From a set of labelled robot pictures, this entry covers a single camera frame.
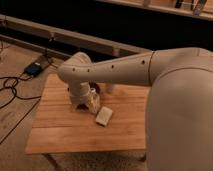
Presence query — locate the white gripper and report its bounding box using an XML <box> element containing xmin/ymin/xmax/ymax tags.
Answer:
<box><xmin>69</xmin><ymin>82</ymin><xmax>100</xmax><ymax>114</ymax></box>

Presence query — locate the white sponge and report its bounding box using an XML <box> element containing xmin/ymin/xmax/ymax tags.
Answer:
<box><xmin>95</xmin><ymin>106</ymin><xmax>113</xmax><ymax>126</ymax></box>

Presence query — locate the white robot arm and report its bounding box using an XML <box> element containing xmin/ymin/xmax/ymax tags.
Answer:
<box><xmin>58</xmin><ymin>47</ymin><xmax>213</xmax><ymax>171</ymax></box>

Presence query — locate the dark ceramic bowl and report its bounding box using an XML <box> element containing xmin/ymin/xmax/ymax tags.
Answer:
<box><xmin>89</xmin><ymin>83</ymin><xmax>100</xmax><ymax>93</ymax></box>

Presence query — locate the wooden table board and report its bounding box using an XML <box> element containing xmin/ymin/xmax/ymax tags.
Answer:
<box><xmin>25</xmin><ymin>74</ymin><xmax>149</xmax><ymax>154</ymax></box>

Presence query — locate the blue power adapter box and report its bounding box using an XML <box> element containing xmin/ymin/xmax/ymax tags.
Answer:
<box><xmin>24</xmin><ymin>63</ymin><xmax>42</xmax><ymax>76</ymax></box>

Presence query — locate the black floor cable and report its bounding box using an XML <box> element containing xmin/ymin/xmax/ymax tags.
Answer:
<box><xmin>0</xmin><ymin>63</ymin><xmax>43</xmax><ymax>145</ymax></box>

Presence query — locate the long wooden rail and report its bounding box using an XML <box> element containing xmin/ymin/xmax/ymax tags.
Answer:
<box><xmin>0</xmin><ymin>14</ymin><xmax>149</xmax><ymax>56</ymax></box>

